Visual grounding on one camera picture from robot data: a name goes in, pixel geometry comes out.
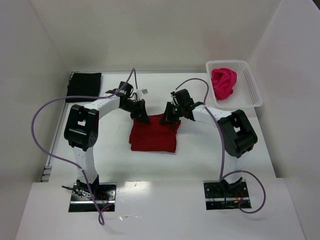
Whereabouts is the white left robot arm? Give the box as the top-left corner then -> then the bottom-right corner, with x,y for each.
64,81 -> 151,195

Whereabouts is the dark red t shirt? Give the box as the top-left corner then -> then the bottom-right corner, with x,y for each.
129,114 -> 181,153

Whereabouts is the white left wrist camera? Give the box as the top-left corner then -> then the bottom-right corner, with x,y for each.
135,88 -> 148,100

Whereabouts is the black folded t shirt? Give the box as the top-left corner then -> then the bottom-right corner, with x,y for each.
66,72 -> 102,97

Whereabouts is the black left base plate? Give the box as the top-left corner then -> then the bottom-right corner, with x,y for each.
62,183 -> 117,213

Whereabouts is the pink crumpled t shirt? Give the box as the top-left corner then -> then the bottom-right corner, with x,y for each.
211,68 -> 237,101

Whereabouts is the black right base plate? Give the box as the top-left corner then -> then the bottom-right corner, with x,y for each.
203,178 -> 252,210

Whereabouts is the white plastic basket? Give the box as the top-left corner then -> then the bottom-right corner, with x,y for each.
205,60 -> 263,109

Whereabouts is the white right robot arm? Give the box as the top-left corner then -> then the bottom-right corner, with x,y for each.
159,89 -> 258,182

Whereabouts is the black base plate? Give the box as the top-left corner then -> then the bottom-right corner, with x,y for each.
203,178 -> 252,210
62,183 -> 117,213

